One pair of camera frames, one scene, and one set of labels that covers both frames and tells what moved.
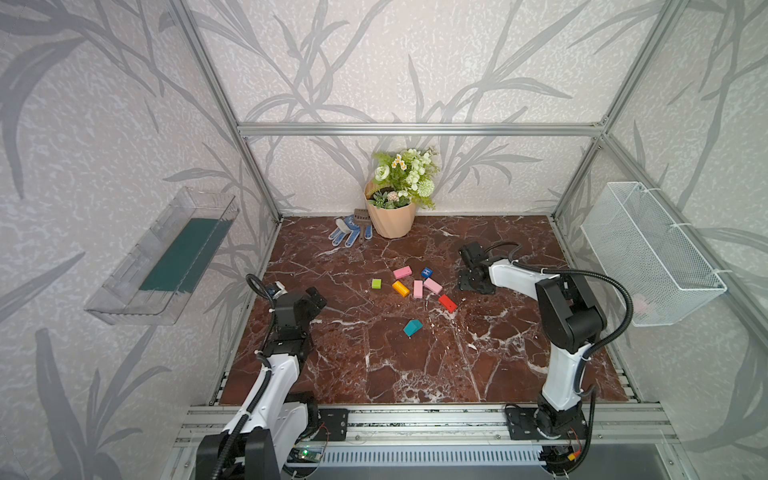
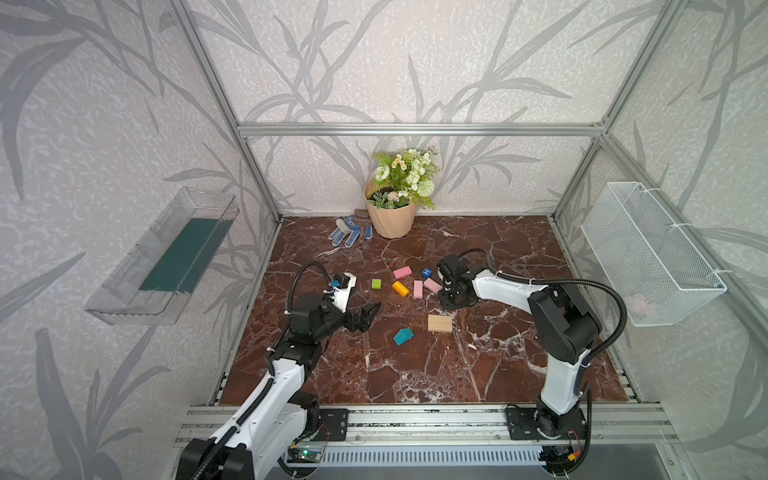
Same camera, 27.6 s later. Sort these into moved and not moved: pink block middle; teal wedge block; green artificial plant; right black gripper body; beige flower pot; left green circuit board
Moved: teal wedge block; right black gripper body
Not moved: pink block middle; left green circuit board; beige flower pot; green artificial plant
